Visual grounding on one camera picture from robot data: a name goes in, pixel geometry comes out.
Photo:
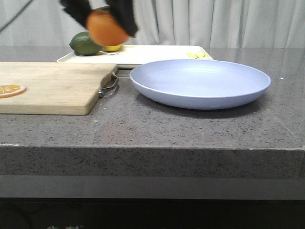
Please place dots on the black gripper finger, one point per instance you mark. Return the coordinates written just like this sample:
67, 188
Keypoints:
77, 9
122, 11

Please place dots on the orange fruit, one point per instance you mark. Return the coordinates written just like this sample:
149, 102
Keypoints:
104, 29

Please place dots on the light blue plate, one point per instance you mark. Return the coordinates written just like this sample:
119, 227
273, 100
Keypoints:
200, 84

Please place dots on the white tray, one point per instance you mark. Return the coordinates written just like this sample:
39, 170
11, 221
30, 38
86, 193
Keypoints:
130, 56

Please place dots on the yellow-green slices on tray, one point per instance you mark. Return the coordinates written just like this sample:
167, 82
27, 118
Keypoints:
197, 55

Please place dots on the green lime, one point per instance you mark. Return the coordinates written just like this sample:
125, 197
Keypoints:
82, 44

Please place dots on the yellow lemon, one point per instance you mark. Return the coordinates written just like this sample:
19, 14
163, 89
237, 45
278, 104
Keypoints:
112, 48

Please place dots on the wooden cutting board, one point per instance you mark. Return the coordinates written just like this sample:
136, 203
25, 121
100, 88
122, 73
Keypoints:
54, 88

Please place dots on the white curtain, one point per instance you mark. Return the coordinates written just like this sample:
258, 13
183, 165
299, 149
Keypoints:
205, 23

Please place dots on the orange slice toy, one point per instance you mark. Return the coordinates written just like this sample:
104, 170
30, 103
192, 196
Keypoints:
9, 90

